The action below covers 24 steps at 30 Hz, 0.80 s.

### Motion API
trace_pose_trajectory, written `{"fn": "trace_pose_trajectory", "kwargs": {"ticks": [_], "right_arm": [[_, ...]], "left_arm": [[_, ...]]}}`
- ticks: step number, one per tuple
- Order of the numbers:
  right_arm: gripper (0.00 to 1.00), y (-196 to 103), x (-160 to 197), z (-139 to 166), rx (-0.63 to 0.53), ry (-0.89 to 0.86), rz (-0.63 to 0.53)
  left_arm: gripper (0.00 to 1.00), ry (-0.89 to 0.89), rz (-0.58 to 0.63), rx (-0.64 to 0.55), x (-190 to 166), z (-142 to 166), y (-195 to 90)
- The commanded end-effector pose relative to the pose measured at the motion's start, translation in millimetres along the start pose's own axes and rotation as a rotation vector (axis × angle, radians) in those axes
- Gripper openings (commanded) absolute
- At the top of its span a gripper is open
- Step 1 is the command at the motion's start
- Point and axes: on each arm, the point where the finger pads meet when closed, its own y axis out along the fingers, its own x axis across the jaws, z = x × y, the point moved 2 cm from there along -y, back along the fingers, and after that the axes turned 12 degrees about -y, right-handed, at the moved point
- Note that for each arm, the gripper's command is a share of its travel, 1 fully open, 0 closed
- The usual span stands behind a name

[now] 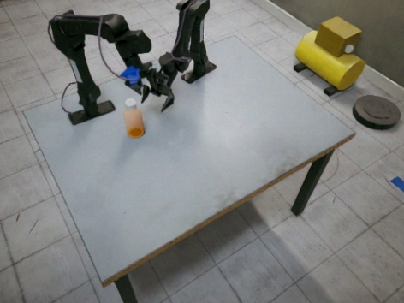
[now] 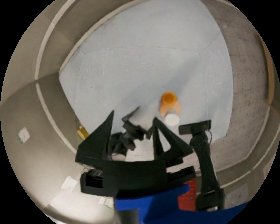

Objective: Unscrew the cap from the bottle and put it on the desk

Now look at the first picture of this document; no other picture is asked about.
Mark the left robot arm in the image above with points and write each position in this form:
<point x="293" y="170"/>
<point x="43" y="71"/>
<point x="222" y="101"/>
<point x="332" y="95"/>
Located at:
<point x="191" y="23"/>

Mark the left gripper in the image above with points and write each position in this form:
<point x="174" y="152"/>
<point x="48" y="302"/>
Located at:
<point x="162" y="89"/>

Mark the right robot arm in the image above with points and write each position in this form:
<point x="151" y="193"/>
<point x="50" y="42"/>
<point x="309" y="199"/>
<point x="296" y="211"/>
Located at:
<point x="67" y="34"/>

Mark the white ribbed bottle cap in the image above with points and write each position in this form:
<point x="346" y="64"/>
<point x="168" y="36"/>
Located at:
<point x="130" y="104"/>

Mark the orange plastic bottle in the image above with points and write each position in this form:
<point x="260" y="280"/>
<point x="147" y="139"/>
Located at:
<point x="134" y="122"/>

